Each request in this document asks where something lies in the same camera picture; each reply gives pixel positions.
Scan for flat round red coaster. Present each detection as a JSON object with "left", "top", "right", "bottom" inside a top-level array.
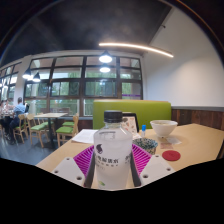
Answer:
[{"left": 161, "top": 149, "right": 182, "bottom": 162}]

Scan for green-patterned white mug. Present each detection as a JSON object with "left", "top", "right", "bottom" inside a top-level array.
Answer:
[{"left": 132, "top": 137, "right": 159, "bottom": 156}]

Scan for green-seated wooden chairs group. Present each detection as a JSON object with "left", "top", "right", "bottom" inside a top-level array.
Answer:
[{"left": 11, "top": 112, "right": 80, "bottom": 149}]

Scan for black-framed picture tablet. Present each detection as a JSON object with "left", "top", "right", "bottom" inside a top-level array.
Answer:
[{"left": 120, "top": 112, "right": 140, "bottom": 135}]

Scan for wooden dining table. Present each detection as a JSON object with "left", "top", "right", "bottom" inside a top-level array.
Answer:
[{"left": 33, "top": 112, "right": 69, "bottom": 148}]

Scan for person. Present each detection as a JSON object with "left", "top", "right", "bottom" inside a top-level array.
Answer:
[
  {"left": 0, "top": 99, "right": 11, "bottom": 128},
  {"left": 8, "top": 96, "right": 27, "bottom": 144}
]

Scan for curved linear ceiling light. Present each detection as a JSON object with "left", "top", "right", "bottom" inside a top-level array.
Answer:
[{"left": 98, "top": 41, "right": 175, "bottom": 59}]

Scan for dark-shaded pendant lamp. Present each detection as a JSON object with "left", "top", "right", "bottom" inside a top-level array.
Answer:
[
  {"left": 98, "top": 49, "right": 114, "bottom": 64},
  {"left": 32, "top": 71, "right": 42, "bottom": 83},
  {"left": 21, "top": 67, "right": 33, "bottom": 80}
]

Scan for green upholstered bench backrest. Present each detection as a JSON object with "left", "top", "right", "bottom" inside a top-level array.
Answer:
[{"left": 92, "top": 99, "right": 172, "bottom": 131}]

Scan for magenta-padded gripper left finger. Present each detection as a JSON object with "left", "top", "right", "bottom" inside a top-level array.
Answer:
[{"left": 51, "top": 144, "right": 97, "bottom": 189}]

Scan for white bowl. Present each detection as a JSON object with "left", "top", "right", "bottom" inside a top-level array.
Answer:
[{"left": 149, "top": 119, "right": 179, "bottom": 138}]

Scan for white paper sheet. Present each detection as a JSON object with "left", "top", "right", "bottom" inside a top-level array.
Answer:
[{"left": 71, "top": 128, "right": 99, "bottom": 145}]

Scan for small blue-capped tube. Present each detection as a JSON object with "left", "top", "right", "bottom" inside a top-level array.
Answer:
[{"left": 140, "top": 124, "right": 147, "bottom": 139}]

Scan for clear black-capped drink bottle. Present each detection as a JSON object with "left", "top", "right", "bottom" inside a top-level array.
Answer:
[{"left": 93, "top": 110, "right": 134, "bottom": 191}]

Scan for black-framed window wall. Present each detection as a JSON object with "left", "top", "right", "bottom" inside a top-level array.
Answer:
[{"left": 0, "top": 55, "right": 144, "bottom": 118}]

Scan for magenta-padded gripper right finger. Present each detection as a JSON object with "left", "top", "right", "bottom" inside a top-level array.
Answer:
[{"left": 129, "top": 143, "right": 176, "bottom": 188}]

